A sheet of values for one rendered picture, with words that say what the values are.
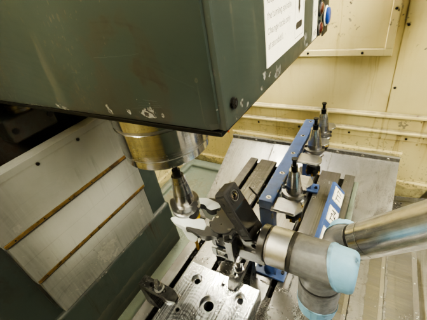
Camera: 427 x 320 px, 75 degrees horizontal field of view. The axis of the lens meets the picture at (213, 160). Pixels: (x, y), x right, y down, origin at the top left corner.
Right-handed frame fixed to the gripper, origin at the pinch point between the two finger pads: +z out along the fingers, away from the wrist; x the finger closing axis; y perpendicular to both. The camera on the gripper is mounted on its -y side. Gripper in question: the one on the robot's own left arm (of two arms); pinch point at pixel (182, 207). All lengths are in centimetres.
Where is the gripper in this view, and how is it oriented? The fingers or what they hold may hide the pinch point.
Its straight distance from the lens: 62.9
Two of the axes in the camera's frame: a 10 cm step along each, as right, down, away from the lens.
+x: 5.0, -5.5, 6.7
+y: 1.5, 8.2, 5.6
